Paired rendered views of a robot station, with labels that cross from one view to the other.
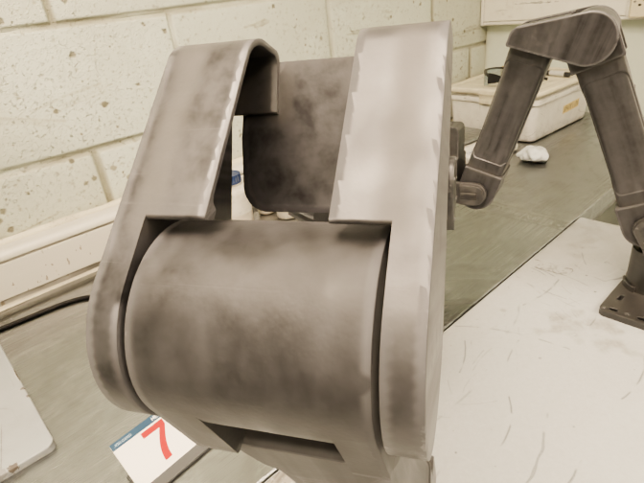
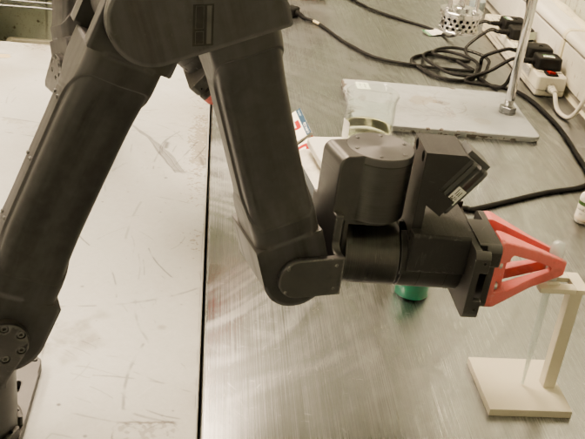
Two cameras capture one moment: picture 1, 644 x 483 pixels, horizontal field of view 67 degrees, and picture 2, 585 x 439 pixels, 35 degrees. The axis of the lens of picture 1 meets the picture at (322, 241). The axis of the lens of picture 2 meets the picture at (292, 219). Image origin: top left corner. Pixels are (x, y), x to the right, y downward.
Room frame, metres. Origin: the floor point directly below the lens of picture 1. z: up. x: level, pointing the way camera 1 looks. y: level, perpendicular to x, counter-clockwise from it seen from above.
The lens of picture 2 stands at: (1.10, -0.83, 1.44)
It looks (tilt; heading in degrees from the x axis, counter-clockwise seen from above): 28 degrees down; 123
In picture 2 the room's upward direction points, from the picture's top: 7 degrees clockwise
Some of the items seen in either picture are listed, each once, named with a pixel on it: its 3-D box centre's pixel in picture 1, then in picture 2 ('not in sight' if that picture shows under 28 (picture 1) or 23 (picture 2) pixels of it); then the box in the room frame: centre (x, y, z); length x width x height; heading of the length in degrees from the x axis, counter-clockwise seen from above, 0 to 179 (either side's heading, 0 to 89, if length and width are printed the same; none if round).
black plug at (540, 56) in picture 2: not in sight; (541, 60); (0.54, 0.79, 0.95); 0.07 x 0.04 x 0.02; 40
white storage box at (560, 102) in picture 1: (519, 102); not in sight; (1.55, -0.68, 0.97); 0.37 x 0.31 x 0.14; 127
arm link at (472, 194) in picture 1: (453, 160); (333, 207); (0.74, -0.23, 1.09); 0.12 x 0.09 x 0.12; 57
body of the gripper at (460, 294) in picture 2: not in sight; (433, 254); (0.81, -0.16, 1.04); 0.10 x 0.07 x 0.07; 132
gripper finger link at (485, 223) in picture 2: not in sight; (513, 263); (0.87, -0.12, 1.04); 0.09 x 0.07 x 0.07; 42
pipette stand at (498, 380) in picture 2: not in sight; (532, 334); (0.90, -0.09, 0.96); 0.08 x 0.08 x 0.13; 42
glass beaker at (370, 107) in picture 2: not in sight; (368, 124); (0.59, 0.09, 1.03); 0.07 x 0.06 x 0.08; 99
